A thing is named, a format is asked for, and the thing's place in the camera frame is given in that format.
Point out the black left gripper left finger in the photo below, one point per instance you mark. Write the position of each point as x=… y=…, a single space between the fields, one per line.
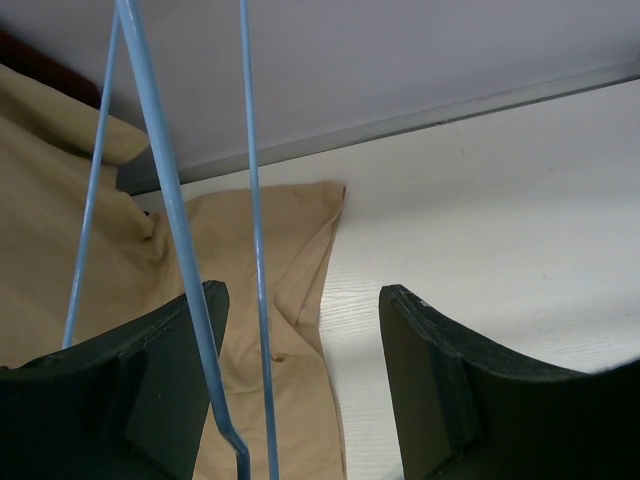
x=128 y=404

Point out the dark red garment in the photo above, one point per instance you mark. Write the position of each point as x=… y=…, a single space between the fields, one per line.
x=26 y=60

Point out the blue wire hanger free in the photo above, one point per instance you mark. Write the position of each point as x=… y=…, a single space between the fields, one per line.
x=259 y=249
x=127 y=20

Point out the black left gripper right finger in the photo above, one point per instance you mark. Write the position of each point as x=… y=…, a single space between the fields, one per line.
x=466 y=407

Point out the beige tank top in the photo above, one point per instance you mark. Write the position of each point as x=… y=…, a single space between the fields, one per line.
x=47 y=139

